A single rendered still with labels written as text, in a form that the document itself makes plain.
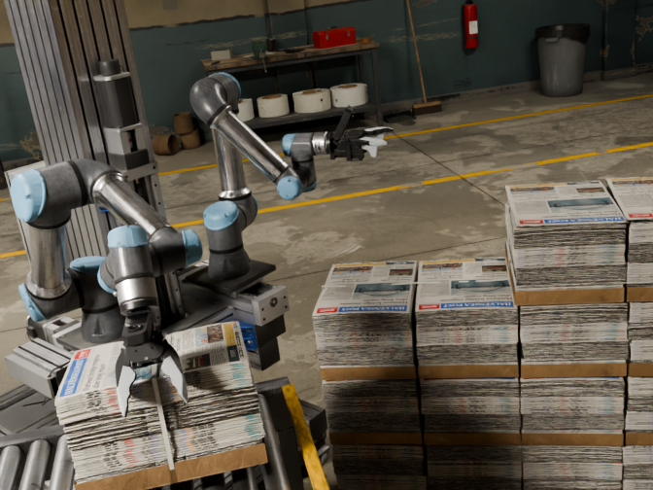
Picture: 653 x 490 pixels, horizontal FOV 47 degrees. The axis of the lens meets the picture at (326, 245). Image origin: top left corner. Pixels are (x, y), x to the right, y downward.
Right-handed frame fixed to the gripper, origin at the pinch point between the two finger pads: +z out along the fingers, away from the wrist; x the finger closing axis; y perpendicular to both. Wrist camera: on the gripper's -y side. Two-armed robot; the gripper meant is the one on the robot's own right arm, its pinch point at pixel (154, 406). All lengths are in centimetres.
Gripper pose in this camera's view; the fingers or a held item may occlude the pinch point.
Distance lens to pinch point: 144.9
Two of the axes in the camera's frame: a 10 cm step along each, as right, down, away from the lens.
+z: 2.2, 9.5, -2.3
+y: -0.9, 2.6, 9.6
